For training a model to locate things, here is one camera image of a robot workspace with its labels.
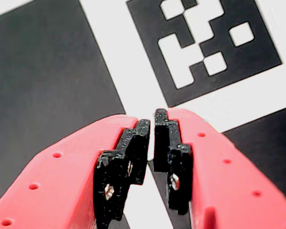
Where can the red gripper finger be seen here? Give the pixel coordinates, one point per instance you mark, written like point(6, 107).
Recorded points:
point(62, 179)
point(217, 179)

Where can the black white marker checkerboard mat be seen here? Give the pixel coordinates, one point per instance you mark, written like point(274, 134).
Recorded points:
point(50, 71)

